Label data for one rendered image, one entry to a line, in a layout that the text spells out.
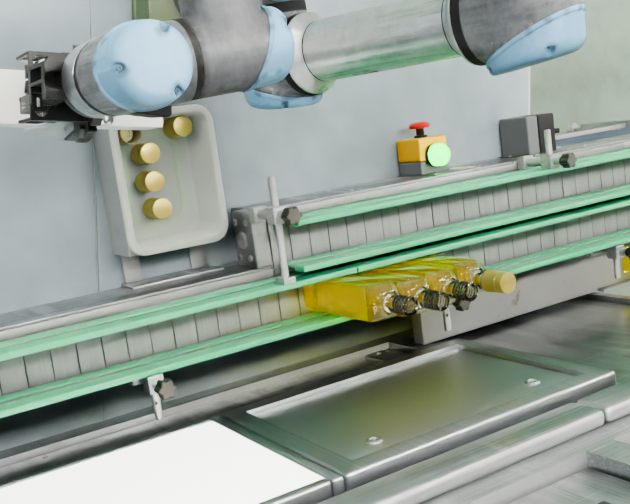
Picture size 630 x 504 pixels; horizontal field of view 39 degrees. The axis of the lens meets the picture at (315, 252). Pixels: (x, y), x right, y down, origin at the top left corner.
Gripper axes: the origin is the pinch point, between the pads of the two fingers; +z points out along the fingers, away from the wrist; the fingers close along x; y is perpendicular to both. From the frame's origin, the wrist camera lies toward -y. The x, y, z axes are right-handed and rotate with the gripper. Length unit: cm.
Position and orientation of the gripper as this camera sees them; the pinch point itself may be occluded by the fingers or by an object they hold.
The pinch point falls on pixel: (61, 100)
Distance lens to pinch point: 111.8
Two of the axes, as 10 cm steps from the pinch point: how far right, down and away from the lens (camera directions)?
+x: 0.2, 10.0, 0.7
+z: -5.3, -0.5, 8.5
